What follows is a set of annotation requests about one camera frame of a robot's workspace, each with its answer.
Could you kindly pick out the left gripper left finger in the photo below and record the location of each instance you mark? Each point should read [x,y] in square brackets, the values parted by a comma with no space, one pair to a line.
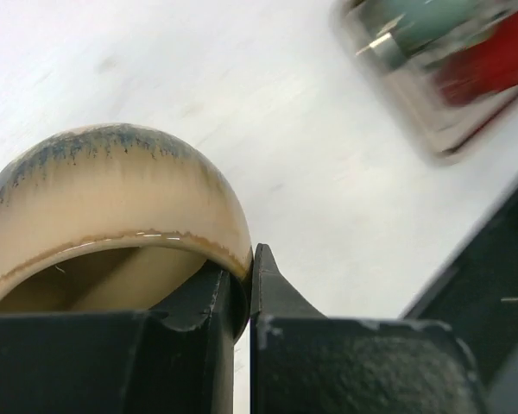
[175,358]

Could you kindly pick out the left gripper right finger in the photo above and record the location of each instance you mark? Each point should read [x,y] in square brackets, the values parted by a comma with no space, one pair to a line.
[305,362]

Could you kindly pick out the beige ceramic mug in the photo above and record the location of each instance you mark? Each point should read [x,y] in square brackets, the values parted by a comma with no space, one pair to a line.
[116,217]

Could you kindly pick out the red mug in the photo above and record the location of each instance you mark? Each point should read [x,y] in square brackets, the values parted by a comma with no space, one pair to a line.
[488,67]

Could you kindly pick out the green ceramic mug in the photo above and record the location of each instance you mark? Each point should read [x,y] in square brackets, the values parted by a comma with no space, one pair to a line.
[415,25]

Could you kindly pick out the metal tray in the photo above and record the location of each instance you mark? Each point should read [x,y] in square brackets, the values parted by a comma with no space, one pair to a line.
[407,83]

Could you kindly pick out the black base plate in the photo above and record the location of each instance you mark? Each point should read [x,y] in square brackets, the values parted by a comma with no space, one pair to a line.
[477,295]

